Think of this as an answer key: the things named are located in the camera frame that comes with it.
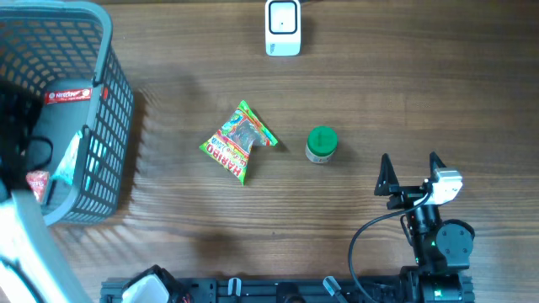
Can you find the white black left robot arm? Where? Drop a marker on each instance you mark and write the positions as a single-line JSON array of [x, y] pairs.
[[33, 268]]

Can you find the green Haribo candy bag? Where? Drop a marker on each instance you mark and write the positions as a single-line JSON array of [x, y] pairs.
[[232, 144]]

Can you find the green lid small jar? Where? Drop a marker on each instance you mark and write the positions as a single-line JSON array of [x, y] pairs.
[[322, 143]]

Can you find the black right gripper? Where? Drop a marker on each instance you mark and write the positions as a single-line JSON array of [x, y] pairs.
[[387, 183]]

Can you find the red Nescafe stick pack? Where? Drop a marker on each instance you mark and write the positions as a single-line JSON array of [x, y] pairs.
[[68, 96]]

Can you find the grey plastic mesh basket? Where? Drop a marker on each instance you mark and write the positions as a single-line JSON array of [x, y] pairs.
[[55, 46]]

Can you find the red tissue pack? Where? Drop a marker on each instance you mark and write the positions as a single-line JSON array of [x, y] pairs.
[[38, 183]]

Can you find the white barcode scanner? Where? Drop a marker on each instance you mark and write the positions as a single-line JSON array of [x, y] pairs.
[[283, 27]]

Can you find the mint green wipes pack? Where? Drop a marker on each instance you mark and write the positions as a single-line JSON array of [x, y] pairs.
[[66, 168]]

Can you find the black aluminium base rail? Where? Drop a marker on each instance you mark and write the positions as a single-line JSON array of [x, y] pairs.
[[381, 289]]

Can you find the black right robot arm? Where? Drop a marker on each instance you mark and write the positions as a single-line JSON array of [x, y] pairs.
[[441, 248]]

